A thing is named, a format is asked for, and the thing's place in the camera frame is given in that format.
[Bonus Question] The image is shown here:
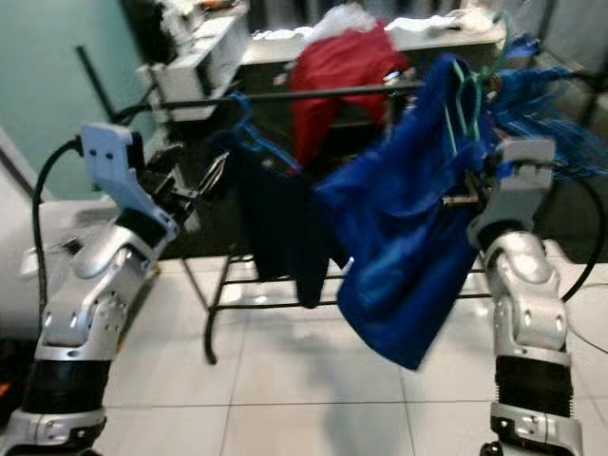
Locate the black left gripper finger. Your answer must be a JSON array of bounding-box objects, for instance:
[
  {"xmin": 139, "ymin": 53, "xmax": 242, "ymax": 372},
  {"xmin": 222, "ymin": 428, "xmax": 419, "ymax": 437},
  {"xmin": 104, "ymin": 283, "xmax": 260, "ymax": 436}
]
[{"xmin": 192, "ymin": 152, "xmax": 229, "ymax": 196}]

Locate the teal plastic clothes hanger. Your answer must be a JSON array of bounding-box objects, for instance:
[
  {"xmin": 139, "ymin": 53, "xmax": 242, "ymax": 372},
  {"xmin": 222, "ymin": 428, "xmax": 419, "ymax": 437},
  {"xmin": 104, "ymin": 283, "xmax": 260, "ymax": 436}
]
[{"xmin": 446, "ymin": 9, "xmax": 514, "ymax": 158}]

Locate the royal blue garment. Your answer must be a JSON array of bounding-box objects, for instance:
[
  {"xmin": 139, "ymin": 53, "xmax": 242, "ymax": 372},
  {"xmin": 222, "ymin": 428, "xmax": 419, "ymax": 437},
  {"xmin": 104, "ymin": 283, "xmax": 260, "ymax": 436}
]
[{"xmin": 313, "ymin": 54, "xmax": 490, "ymax": 371}]

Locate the blue clothes hanger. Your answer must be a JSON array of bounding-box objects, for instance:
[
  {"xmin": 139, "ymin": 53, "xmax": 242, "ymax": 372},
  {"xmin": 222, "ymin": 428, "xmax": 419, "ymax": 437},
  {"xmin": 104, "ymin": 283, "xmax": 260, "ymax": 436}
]
[
  {"xmin": 484, "ymin": 43, "xmax": 608, "ymax": 181},
  {"xmin": 230, "ymin": 93, "xmax": 305, "ymax": 177}
]

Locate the black metal clothes rack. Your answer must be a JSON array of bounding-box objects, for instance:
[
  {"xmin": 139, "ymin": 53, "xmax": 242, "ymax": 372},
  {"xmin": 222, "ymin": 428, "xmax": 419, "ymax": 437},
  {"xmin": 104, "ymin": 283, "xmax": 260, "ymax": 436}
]
[{"xmin": 109, "ymin": 66, "xmax": 608, "ymax": 367}]

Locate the navy garment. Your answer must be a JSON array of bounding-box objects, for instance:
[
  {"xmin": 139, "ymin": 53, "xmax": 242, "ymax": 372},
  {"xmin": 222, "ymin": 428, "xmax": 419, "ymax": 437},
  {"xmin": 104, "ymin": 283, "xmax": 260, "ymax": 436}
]
[{"xmin": 228, "ymin": 142, "xmax": 348, "ymax": 310}]

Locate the white boxy appliance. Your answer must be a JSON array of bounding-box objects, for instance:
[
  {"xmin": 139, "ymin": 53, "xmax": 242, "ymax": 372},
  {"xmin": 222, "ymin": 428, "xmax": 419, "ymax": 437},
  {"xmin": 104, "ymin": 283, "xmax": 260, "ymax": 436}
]
[{"xmin": 138, "ymin": 9, "xmax": 253, "ymax": 120}]

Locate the grey upholstered ottoman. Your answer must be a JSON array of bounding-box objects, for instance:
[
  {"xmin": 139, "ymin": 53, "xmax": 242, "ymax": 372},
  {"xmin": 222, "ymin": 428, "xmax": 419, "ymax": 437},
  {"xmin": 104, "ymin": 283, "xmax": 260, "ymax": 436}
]
[{"xmin": 0, "ymin": 223, "xmax": 77, "ymax": 343}]

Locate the red garment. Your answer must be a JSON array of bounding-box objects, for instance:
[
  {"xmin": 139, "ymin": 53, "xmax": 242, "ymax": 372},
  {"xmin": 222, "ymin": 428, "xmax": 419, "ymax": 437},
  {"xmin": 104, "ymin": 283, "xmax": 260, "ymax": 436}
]
[{"xmin": 290, "ymin": 28, "xmax": 409, "ymax": 167}]

